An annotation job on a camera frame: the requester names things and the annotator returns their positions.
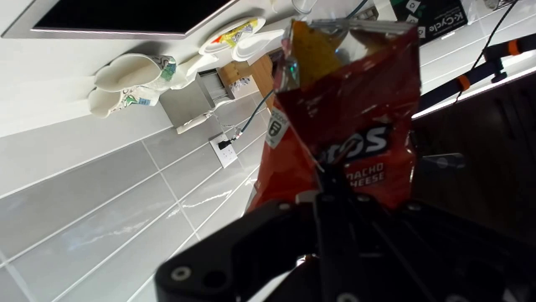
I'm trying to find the small white dish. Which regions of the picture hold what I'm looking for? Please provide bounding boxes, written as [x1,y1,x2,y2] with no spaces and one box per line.
[232,26,287,63]

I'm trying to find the small clear plastic container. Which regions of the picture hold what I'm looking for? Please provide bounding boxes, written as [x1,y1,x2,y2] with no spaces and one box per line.
[290,0,320,15]

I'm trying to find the black K-Cycle box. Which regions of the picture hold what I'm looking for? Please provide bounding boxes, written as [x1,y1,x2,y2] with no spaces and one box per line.
[391,0,469,40]

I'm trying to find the orange Doritos chip packet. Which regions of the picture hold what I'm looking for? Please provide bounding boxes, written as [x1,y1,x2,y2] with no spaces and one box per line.
[245,18,423,213]

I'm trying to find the small plate with colourful food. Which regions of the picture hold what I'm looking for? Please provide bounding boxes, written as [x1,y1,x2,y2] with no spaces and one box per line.
[200,15,267,57]

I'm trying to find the thin black power cable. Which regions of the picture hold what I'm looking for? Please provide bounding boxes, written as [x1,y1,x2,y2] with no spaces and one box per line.
[218,0,518,151]

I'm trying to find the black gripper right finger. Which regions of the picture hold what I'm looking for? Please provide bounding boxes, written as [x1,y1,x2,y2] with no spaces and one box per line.
[334,166,443,248]

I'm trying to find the small brown cardboard box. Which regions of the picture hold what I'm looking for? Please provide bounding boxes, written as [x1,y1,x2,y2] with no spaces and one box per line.
[216,52,278,107]

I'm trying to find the white wall outlet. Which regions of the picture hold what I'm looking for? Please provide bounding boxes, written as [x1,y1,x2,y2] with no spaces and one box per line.
[210,132,242,169]

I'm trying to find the black rod with orange bands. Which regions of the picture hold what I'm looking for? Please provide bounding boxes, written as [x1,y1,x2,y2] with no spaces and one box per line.
[416,31,536,114]

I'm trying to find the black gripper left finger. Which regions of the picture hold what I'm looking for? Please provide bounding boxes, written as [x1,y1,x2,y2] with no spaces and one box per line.
[245,161,335,241]

